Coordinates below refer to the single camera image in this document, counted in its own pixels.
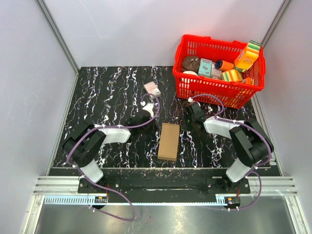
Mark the brown cardboard box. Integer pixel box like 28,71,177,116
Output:
157,123,180,161

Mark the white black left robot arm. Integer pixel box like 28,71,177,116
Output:
62,109,156,193

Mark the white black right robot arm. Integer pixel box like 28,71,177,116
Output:
183,101,274,193

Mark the small grey card box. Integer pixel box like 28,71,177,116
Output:
143,81,161,98

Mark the pink grey small box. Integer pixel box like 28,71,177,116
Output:
210,62,222,80

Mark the teal small box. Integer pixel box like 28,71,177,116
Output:
197,58,213,78

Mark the white round container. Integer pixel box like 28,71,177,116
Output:
183,71,197,76

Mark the brown round bread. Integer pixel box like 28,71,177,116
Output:
182,56,200,73

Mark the red plastic shopping basket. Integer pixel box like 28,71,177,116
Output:
173,35,266,109

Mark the yellow green striped sponge pack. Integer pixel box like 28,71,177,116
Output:
222,69,243,83

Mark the orange can with blue lid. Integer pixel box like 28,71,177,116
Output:
215,59,234,72

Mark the small orange packet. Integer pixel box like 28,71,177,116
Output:
241,77,254,85

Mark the tall orange juice carton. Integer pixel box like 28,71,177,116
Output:
234,40,261,73

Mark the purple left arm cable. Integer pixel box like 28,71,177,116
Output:
65,94,161,222

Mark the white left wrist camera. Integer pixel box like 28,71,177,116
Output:
140,101,155,117

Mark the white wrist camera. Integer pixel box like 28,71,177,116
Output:
140,101,155,117
188,97,201,106

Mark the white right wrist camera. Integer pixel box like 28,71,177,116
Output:
188,97,201,106

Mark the aluminium front rail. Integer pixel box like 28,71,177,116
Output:
44,194,241,207

